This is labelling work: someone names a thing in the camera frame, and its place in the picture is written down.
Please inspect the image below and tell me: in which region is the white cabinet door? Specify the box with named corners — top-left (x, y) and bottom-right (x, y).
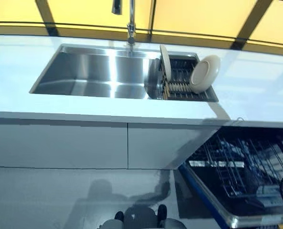
top-left (0, 117), bottom-right (129, 170)
top-left (127, 121), bottom-right (219, 170)

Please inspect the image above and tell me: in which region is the dishwasher lower wire rack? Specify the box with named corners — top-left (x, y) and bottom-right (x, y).
top-left (188, 133), bottom-right (283, 212)

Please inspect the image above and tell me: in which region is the stainless steel sink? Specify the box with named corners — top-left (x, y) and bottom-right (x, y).
top-left (29, 43), bottom-right (220, 104)

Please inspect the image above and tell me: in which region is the yellow window with dark frame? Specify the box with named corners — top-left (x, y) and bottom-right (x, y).
top-left (0, 0), bottom-right (283, 52)

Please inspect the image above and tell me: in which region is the black dishwasher door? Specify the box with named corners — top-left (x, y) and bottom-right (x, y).
top-left (178, 161), bottom-right (283, 229)

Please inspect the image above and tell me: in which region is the cream round plate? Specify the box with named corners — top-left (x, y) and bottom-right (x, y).
top-left (190, 54), bottom-right (222, 94)
top-left (159, 44), bottom-right (173, 82)

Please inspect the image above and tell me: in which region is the black robot right foot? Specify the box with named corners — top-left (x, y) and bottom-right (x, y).
top-left (157, 204), bottom-right (168, 224)

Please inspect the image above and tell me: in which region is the chrome kitchen faucet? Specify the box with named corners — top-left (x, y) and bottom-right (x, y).
top-left (111, 0), bottom-right (139, 57)

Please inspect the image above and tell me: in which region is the black and steel dish rack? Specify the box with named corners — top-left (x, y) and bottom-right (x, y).
top-left (155, 53), bottom-right (220, 104)

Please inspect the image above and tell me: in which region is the black robot left foot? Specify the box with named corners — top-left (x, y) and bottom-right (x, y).
top-left (113, 210), bottom-right (125, 222)

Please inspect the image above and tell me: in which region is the black robot foot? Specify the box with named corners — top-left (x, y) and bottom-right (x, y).
top-left (113, 210), bottom-right (125, 222)
top-left (157, 204), bottom-right (168, 224)

